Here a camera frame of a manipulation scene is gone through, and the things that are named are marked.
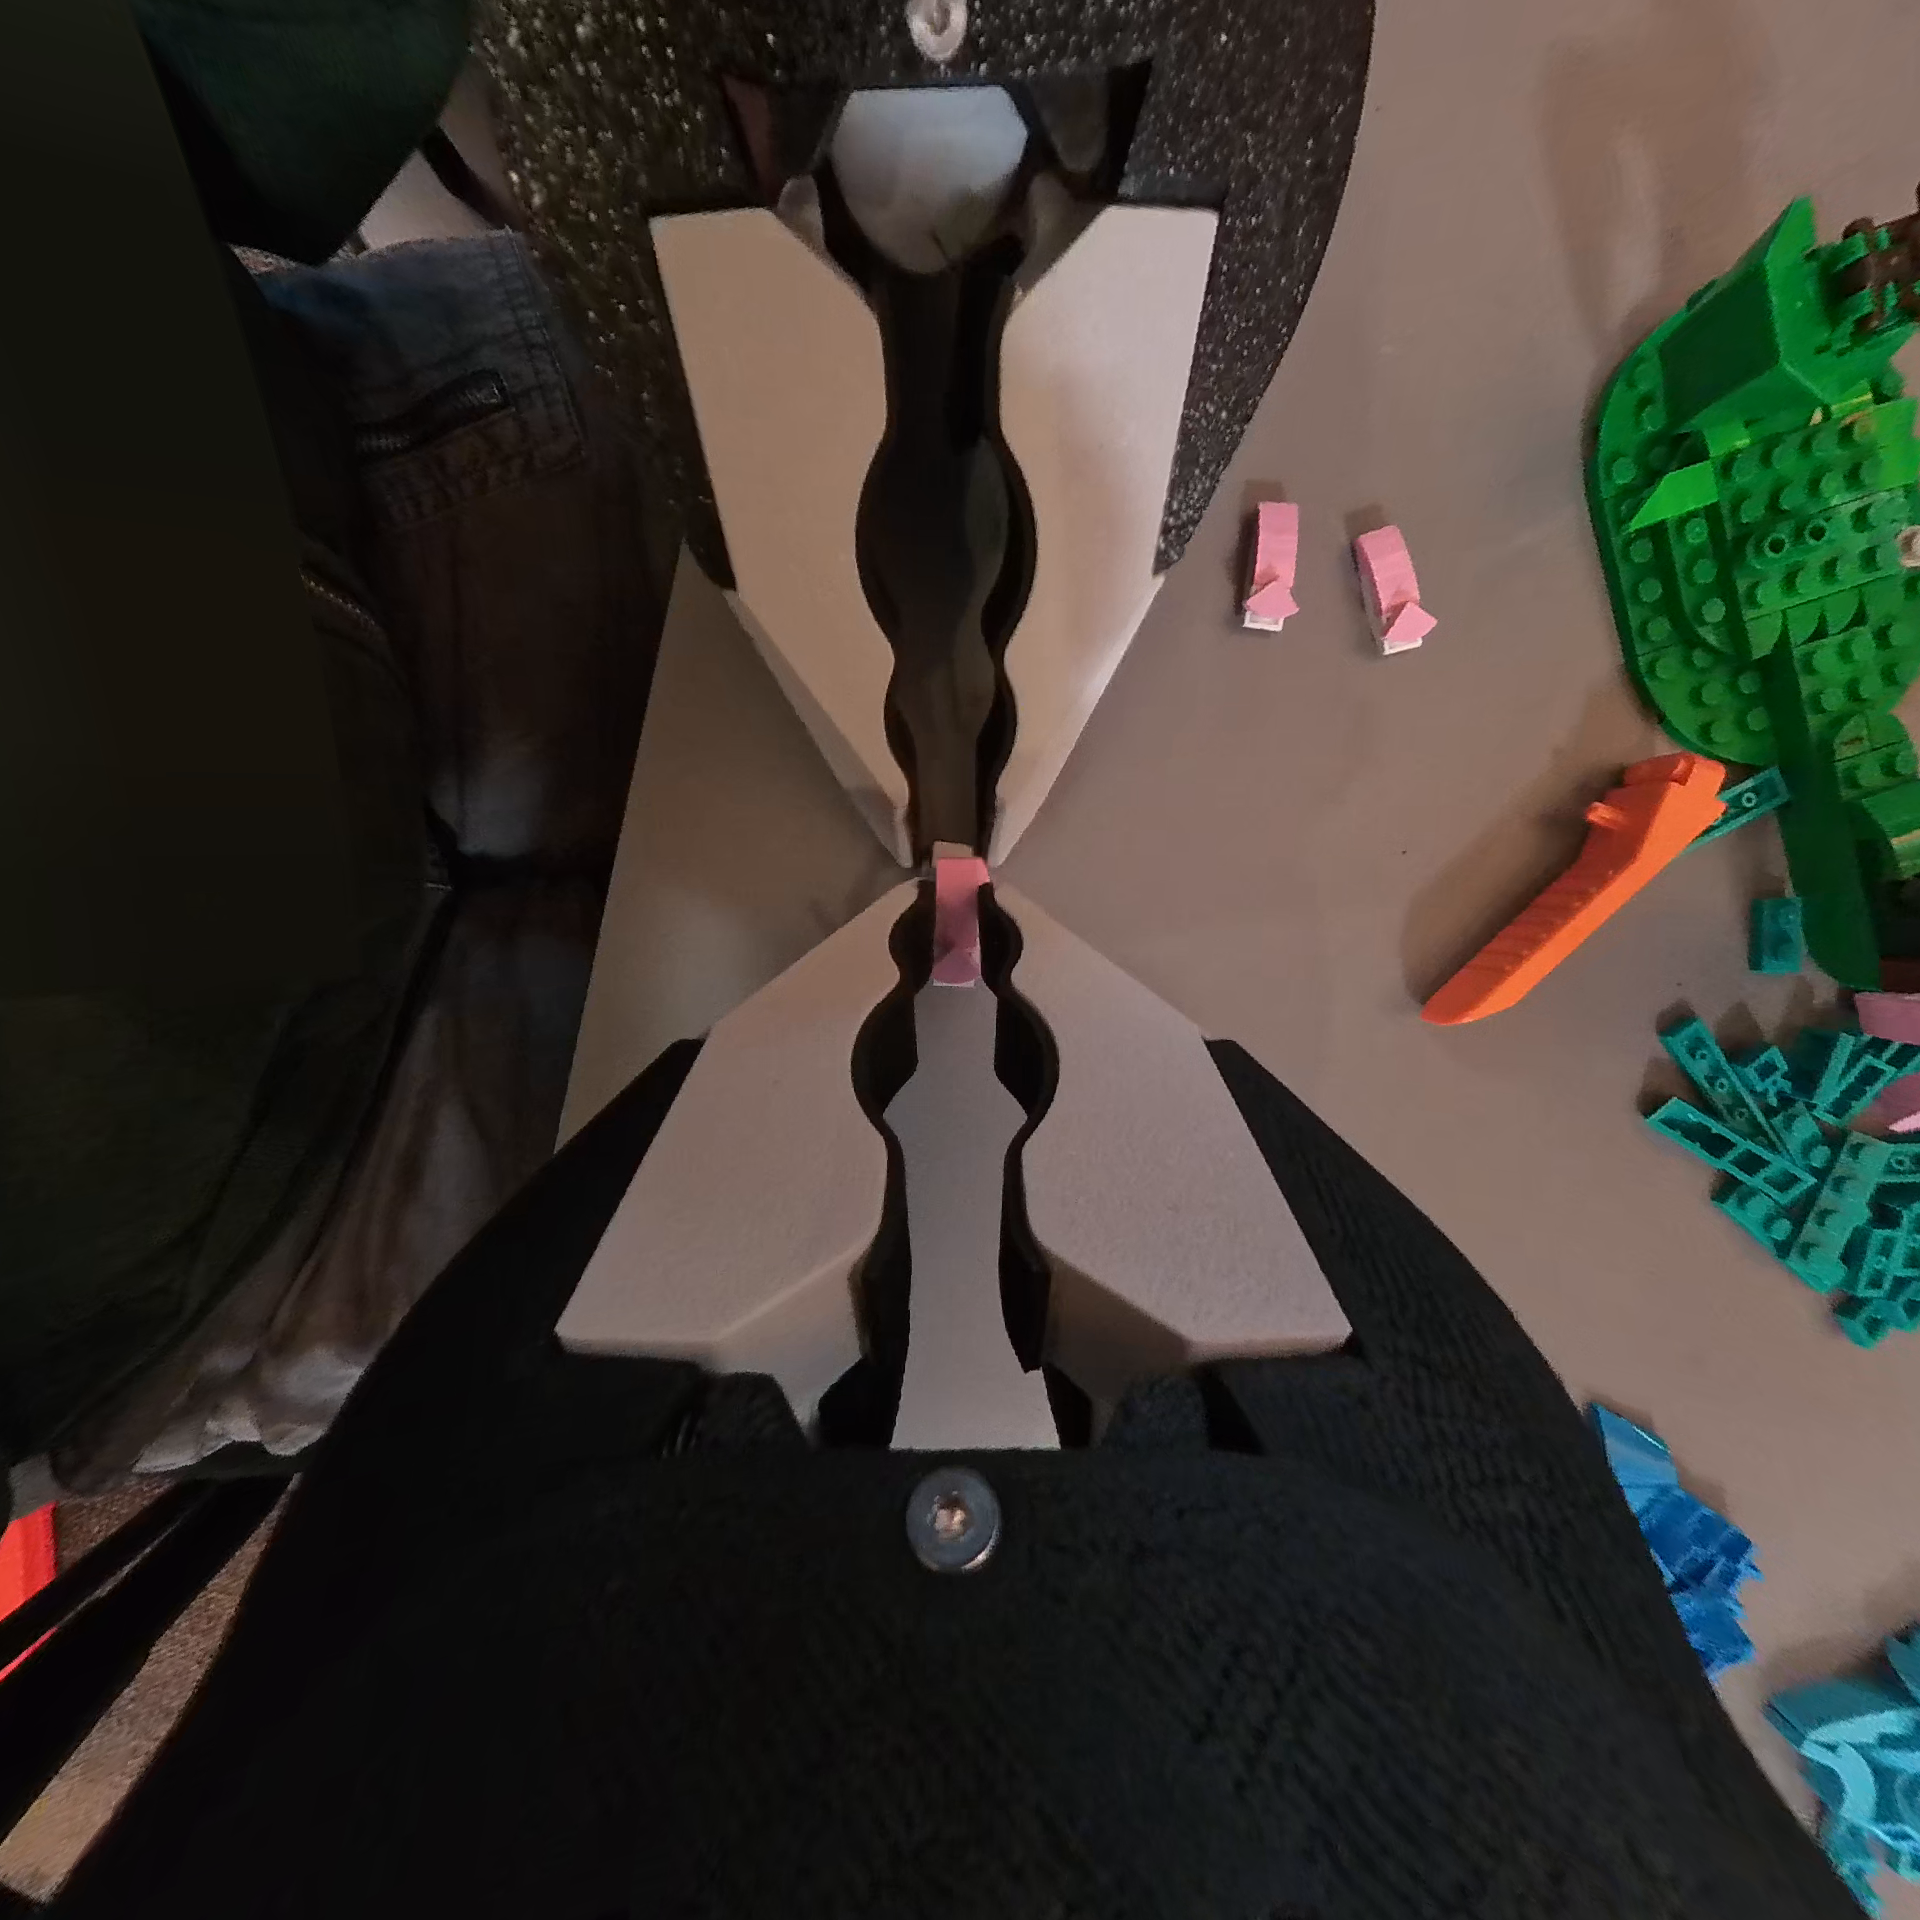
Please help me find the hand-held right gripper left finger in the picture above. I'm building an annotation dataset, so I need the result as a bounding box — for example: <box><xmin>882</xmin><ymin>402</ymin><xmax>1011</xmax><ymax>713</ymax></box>
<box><xmin>556</xmin><ymin>879</ymin><xmax>923</xmax><ymax>1419</ymax></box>

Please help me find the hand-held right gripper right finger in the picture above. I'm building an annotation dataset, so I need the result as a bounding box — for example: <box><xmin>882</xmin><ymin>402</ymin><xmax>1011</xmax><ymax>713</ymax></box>
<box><xmin>983</xmin><ymin>882</ymin><xmax>1353</xmax><ymax>1442</ymax></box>

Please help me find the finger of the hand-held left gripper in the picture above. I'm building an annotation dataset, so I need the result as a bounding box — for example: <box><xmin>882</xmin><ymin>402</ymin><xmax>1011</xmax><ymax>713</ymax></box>
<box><xmin>652</xmin><ymin>181</ymin><xmax>944</xmax><ymax>873</ymax></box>
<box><xmin>960</xmin><ymin>201</ymin><xmax>1220</xmax><ymax>868</ymax></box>

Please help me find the pile of teal lego bricks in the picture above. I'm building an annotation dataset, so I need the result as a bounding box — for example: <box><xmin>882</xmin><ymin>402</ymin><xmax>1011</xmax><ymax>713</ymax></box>
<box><xmin>1642</xmin><ymin>991</ymin><xmax>1920</xmax><ymax>1349</ymax></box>

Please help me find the green lego build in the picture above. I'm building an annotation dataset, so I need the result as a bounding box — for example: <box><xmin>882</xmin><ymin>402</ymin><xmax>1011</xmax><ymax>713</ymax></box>
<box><xmin>1584</xmin><ymin>192</ymin><xmax>1920</xmax><ymax>994</ymax></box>

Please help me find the teal lego wedge plate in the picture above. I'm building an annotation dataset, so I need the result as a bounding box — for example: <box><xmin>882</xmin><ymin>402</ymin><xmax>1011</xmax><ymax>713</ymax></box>
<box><xmin>1692</xmin><ymin>769</ymin><xmax>1790</xmax><ymax>847</ymax></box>

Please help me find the pile of light blue lego bricks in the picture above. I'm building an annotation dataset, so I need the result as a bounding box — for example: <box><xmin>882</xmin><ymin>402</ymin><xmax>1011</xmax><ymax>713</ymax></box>
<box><xmin>1761</xmin><ymin>1627</ymin><xmax>1920</xmax><ymax>1920</ymax></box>

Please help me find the grey denim garment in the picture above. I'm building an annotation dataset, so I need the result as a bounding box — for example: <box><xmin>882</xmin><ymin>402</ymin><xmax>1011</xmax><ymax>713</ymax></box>
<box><xmin>240</xmin><ymin>232</ymin><xmax>684</xmax><ymax>858</ymax></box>

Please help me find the white cloth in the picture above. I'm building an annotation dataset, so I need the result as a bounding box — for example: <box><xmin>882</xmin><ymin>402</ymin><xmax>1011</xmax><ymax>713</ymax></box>
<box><xmin>90</xmin><ymin>737</ymin><xmax>618</xmax><ymax>1495</ymax></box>

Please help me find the orange brick separator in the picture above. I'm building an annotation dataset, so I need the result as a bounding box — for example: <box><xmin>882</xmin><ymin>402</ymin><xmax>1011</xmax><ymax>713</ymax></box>
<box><xmin>1420</xmin><ymin>753</ymin><xmax>1731</xmax><ymax>1028</ymax></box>

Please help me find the dark green jacket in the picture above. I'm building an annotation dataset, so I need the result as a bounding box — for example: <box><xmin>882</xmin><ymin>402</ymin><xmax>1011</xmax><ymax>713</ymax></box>
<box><xmin>0</xmin><ymin>0</ymin><xmax>460</xmax><ymax>1508</ymax></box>

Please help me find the black chair leg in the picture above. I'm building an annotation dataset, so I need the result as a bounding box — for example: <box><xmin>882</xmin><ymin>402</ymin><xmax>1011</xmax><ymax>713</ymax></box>
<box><xmin>0</xmin><ymin>1476</ymin><xmax>296</xmax><ymax>1778</ymax></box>

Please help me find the red plastic object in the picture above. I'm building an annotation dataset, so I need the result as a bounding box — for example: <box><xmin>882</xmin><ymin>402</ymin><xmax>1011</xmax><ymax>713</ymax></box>
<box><xmin>0</xmin><ymin>1504</ymin><xmax>64</xmax><ymax>1626</ymax></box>

